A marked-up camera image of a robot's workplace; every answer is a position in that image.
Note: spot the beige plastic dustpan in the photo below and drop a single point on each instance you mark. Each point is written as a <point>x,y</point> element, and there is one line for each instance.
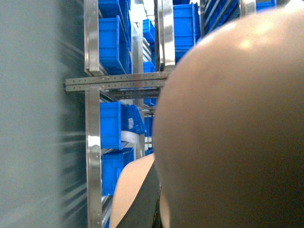
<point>228,133</point>

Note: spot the stainless steel shelf rack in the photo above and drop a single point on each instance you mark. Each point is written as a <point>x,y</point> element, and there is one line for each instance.
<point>131,48</point>

